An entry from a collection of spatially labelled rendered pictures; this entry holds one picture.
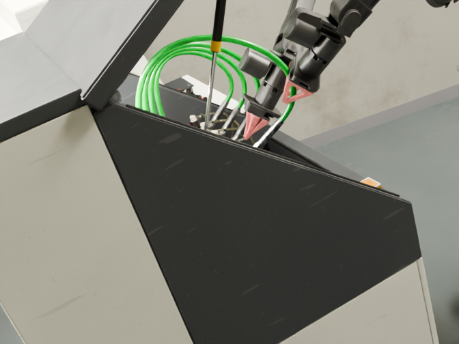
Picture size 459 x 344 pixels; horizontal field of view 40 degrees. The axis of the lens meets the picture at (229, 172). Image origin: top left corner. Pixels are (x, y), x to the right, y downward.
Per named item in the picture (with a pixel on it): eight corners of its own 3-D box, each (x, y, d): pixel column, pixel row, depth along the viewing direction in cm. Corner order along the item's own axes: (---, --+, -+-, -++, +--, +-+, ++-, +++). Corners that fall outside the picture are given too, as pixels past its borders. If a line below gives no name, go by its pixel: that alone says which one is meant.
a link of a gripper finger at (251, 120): (233, 130, 163) (251, 98, 160) (257, 140, 165) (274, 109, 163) (239, 140, 157) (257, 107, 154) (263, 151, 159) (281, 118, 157)
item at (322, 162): (411, 250, 155) (401, 196, 147) (397, 258, 154) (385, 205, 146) (287, 169, 207) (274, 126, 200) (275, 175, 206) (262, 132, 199)
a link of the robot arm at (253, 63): (304, 40, 154) (289, 51, 162) (262, 19, 150) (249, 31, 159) (289, 84, 151) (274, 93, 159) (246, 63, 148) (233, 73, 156)
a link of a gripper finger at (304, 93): (270, 102, 144) (292, 73, 138) (274, 82, 149) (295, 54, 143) (296, 115, 146) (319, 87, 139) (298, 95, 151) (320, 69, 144)
